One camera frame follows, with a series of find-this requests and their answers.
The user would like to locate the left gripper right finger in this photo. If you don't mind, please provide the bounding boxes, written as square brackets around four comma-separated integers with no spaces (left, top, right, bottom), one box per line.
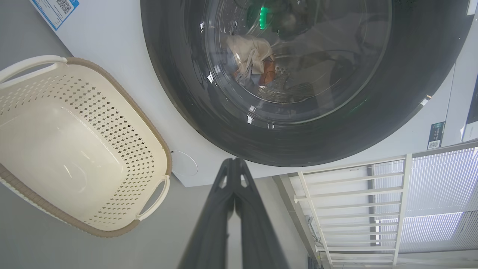
[235,158,290,269]

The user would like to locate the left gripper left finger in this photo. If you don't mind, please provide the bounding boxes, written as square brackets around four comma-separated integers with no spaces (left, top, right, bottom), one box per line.
[177,158,236,269]

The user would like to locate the dark grey glass washer door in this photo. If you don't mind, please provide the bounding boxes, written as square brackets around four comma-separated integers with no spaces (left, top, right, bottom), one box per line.
[140,0,475,168]

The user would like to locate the bundle of clothes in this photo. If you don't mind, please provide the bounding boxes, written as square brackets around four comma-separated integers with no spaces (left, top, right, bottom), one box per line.
[225,35,277,89]

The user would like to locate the cream perforated laundry basket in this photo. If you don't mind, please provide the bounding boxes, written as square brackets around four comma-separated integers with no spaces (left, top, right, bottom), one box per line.
[0,55,173,238]

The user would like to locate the white front-load washing machine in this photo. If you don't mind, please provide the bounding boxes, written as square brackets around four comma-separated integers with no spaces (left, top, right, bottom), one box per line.
[29,0,478,188]

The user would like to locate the white metal railing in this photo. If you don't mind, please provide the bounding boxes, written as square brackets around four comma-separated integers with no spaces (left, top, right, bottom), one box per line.
[293,153,413,268]

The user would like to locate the white window blinds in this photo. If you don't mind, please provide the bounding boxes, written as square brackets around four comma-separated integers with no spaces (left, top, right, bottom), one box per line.
[373,147,478,254]

